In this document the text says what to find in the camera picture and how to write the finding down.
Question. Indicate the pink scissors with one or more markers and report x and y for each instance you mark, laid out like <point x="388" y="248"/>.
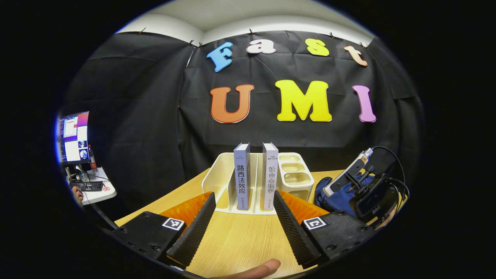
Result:
<point x="105" y="188"/>

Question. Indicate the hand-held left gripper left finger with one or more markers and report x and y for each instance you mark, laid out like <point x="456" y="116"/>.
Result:
<point x="195" y="232"/>

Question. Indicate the blue schoolbag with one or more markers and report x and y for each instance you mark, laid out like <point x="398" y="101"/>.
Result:
<point x="337" y="197"/>

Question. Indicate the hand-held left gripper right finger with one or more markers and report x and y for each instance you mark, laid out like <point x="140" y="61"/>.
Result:
<point x="294" y="232"/>

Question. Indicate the red bottle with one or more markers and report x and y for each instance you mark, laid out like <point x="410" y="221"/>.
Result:
<point x="93" y="162"/>

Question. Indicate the black keyboard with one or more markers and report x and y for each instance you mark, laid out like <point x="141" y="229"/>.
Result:
<point x="89" y="186"/>

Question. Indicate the computer monitor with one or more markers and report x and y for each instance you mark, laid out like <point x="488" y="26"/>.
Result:
<point x="73" y="135"/>

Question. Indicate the white book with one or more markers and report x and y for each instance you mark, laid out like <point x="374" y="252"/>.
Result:
<point x="270" y="182"/>

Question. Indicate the white side table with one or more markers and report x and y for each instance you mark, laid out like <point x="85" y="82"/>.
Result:
<point x="102" y="196"/>

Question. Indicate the grey book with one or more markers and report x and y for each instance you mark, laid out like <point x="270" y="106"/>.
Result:
<point x="241" y="182"/>

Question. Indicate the cream plastic bookshelf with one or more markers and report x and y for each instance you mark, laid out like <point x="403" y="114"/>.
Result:
<point x="296" y="178"/>

